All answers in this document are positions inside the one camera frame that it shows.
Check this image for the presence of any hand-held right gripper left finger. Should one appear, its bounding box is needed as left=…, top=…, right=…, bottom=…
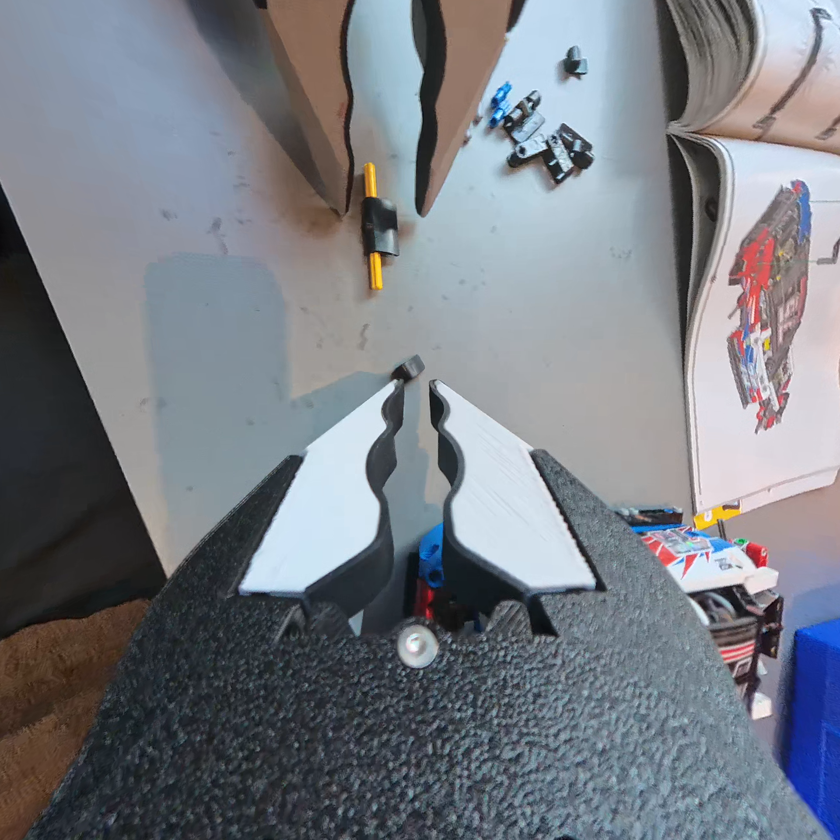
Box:
left=238, top=379, right=406, bottom=621

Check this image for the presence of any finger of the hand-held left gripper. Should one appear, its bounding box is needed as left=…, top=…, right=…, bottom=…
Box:
left=196, top=0, right=358, bottom=219
left=410, top=0, right=519, bottom=219

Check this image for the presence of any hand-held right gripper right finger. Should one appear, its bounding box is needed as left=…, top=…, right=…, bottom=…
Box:
left=428, top=379, right=598, bottom=636

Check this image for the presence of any black axle connector brick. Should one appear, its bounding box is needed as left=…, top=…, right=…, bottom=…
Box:
left=361, top=197, right=400, bottom=259

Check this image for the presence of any grey desk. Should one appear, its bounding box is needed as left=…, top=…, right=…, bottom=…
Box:
left=0, top=0, right=840, bottom=631

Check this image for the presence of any partly built toy car model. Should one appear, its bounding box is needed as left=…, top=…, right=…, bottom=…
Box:
left=407, top=502, right=785, bottom=723

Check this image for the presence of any open instruction booklet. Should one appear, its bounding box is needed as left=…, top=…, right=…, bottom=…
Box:
left=656, top=0, right=840, bottom=529

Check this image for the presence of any blue storage bin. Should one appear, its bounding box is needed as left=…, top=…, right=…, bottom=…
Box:
left=777, top=620, right=840, bottom=834

